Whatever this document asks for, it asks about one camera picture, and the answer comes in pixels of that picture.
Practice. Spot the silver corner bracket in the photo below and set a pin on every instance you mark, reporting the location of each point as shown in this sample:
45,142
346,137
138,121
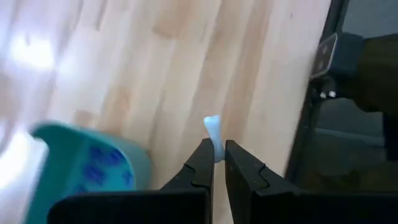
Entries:
325,56

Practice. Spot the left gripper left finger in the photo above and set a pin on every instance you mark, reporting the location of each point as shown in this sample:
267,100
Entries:
199,177

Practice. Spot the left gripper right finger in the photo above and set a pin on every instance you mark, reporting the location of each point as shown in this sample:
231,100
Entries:
245,183

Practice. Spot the white plastic bone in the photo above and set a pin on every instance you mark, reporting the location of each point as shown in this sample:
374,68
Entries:
215,130

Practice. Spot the teal plastic bin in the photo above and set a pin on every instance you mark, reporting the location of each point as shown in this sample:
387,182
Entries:
77,174

